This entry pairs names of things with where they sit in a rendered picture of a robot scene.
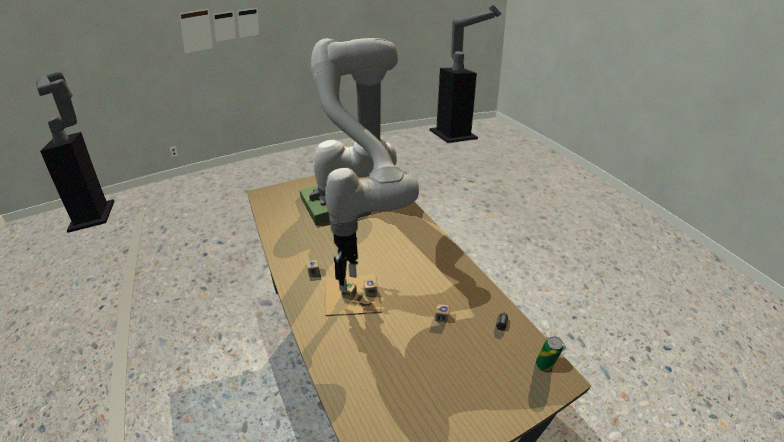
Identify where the tan mat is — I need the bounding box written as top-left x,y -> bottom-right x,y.
325,275 -> 381,316

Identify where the green drink can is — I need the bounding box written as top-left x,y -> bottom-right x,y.
536,336 -> 563,371

